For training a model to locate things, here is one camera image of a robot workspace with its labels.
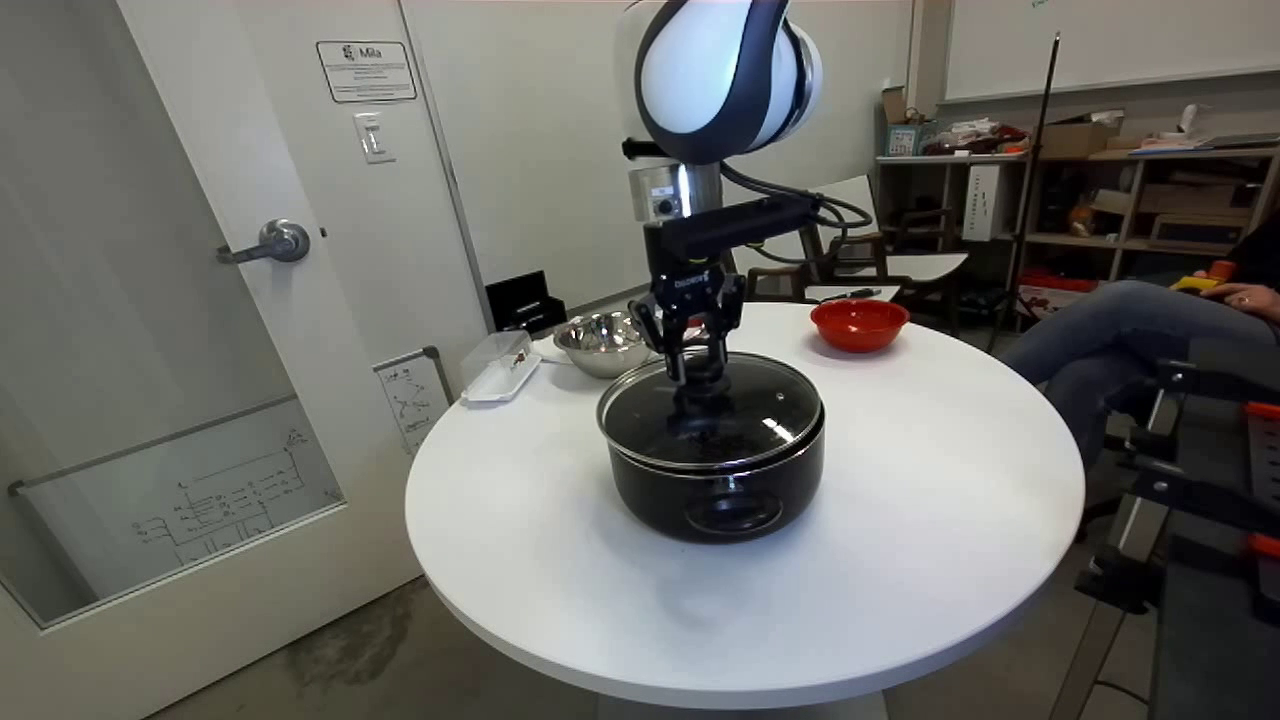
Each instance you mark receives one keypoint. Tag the white light switch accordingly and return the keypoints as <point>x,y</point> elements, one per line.
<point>374,137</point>

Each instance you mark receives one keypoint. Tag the person's hand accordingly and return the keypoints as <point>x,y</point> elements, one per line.
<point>1253,297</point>

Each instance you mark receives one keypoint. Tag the person's leg in jeans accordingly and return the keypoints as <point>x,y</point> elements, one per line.
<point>1132,334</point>

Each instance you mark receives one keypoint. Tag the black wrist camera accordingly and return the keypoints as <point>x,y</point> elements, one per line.
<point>734,227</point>

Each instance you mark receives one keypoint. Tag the stainless steel bowl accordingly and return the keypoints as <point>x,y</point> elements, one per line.
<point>599,344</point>

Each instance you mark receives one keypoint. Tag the small whiteboard with drawings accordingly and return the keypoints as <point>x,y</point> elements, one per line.
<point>414,402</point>

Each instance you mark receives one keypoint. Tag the storage shelf unit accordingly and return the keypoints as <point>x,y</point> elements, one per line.
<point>1066,240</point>

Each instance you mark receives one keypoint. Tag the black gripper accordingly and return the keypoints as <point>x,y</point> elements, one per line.
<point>695,284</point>

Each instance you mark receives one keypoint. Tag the red bowl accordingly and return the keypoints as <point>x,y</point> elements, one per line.
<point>862,326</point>

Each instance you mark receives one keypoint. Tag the white door with window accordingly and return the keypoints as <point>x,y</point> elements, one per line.
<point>132,334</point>

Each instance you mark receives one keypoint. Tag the black wall tray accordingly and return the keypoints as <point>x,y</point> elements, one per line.
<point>527,306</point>

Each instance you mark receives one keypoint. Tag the black vertical pole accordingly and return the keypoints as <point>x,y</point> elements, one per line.
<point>1035,173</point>

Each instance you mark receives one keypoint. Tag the white leaning panel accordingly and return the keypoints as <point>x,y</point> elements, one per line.
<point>852,215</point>

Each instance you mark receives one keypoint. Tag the small white table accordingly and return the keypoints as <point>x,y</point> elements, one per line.
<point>920,267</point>

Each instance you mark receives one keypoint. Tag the glass pot lid black knob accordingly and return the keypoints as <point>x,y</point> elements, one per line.
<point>640,413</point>

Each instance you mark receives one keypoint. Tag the white wall sign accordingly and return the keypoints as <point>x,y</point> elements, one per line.
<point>367,70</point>

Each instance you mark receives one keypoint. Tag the cardboard box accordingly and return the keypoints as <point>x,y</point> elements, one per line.
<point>1080,137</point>

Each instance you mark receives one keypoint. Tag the black cooking pot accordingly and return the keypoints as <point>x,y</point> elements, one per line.
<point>712,500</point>

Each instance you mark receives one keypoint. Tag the clear plastic container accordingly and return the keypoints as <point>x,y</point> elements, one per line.
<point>502,371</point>

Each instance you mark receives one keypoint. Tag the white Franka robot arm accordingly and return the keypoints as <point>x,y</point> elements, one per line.
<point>724,65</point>

